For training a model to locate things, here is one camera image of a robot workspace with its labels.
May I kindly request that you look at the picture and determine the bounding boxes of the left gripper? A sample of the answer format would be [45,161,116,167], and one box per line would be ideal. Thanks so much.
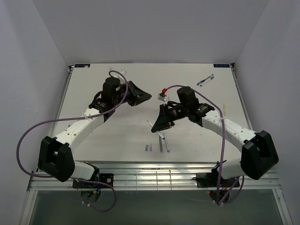
[113,81,152,107]

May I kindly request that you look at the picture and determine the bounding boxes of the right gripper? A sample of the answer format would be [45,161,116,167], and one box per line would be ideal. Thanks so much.
[151,103,189,132]

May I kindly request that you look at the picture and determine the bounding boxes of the teal white marker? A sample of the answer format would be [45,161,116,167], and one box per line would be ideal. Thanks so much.
[147,120,165,140]

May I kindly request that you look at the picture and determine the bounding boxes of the lavender capped white marker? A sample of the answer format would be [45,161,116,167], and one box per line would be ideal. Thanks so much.
[164,138,170,152]

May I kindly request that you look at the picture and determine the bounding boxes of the purple marker pen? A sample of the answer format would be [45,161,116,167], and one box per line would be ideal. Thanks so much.
[159,136,163,153]

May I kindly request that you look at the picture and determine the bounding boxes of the yellow highlighter pen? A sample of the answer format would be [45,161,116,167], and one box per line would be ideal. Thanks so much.
[223,103,227,118]

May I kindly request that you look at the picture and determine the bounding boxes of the green capped marker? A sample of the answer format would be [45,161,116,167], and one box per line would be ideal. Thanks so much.
[199,74,214,87]

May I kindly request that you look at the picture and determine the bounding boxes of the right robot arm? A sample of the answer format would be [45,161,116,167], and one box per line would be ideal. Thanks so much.
[151,86,279,187]

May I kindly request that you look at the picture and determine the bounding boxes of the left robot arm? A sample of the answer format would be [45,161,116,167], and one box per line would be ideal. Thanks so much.
[38,77,152,188]

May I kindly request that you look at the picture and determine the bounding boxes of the left blue corner label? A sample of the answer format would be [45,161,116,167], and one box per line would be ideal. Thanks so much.
[74,64,90,68]

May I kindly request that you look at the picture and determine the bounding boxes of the blue corner label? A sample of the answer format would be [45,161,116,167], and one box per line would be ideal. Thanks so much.
[74,64,90,68]
[213,64,230,68]

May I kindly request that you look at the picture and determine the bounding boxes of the right blue corner label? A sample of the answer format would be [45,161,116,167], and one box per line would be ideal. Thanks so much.
[213,64,230,68]

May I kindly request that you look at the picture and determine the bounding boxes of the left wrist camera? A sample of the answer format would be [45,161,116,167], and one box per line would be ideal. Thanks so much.
[120,70,127,76]

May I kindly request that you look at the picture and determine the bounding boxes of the aluminium frame rail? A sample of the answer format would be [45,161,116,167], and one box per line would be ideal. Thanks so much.
[28,163,281,191]

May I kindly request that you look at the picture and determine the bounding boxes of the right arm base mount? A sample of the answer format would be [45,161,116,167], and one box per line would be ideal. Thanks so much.
[192,172,236,188]

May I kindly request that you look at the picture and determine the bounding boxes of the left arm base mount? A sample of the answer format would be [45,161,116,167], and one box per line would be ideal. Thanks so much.
[72,173,114,189]

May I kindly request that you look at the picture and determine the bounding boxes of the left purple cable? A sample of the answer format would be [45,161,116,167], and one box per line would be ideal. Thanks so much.
[16,70,129,213]

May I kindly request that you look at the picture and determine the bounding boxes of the purple cable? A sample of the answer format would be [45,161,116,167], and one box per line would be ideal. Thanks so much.
[16,70,129,213]
[166,84,244,206]

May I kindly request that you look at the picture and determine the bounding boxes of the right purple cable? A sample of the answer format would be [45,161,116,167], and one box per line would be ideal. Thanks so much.
[166,84,244,206]

